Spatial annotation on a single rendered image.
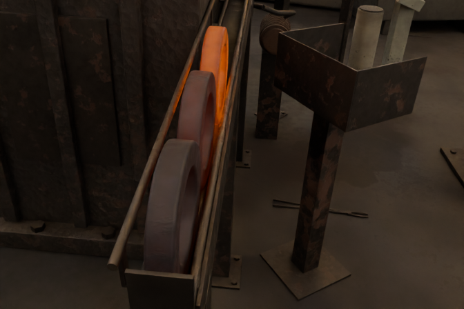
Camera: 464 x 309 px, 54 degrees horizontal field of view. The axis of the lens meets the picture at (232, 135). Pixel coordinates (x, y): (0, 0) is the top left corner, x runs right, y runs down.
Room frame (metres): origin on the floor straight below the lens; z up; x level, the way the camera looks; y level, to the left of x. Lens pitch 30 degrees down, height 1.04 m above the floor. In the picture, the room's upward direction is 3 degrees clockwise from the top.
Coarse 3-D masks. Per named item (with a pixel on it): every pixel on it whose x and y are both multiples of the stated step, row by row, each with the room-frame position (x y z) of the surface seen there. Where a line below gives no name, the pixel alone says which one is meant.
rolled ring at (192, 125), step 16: (192, 80) 0.60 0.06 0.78; (208, 80) 0.61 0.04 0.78; (192, 96) 0.57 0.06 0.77; (208, 96) 0.60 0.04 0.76; (192, 112) 0.55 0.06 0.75; (208, 112) 0.68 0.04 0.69; (192, 128) 0.54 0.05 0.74; (208, 128) 0.67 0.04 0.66; (208, 144) 0.65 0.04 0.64; (208, 160) 0.63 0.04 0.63
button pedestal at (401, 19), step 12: (396, 0) 2.06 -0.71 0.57; (408, 0) 2.03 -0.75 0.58; (420, 0) 2.03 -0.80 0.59; (396, 12) 2.13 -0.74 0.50; (408, 12) 2.10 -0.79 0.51; (396, 24) 2.10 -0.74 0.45; (408, 24) 2.10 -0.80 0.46; (396, 36) 2.10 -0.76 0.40; (396, 48) 2.10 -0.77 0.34; (384, 60) 2.16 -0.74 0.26; (396, 60) 2.10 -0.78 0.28
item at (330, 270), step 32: (288, 32) 1.05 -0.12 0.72; (320, 32) 1.11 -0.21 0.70; (288, 64) 1.00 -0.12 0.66; (320, 64) 0.91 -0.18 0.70; (416, 64) 0.91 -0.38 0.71; (320, 96) 0.90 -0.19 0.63; (352, 96) 0.82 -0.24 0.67; (384, 96) 0.87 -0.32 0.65; (320, 128) 0.99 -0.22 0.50; (352, 128) 0.83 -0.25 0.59; (320, 160) 0.97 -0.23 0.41; (320, 192) 0.97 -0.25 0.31; (320, 224) 0.98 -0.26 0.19; (288, 256) 1.03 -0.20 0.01; (320, 256) 1.04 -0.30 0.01; (288, 288) 0.91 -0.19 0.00; (320, 288) 0.91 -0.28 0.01
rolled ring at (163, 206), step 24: (168, 144) 0.45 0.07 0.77; (192, 144) 0.46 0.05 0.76; (168, 168) 0.40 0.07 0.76; (192, 168) 0.48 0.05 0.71; (168, 192) 0.38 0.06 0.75; (192, 192) 0.49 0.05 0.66; (168, 216) 0.36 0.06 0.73; (192, 216) 0.48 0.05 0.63; (144, 240) 0.35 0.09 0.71; (168, 240) 0.35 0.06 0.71; (192, 240) 0.45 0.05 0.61; (144, 264) 0.34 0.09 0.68; (168, 264) 0.34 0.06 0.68
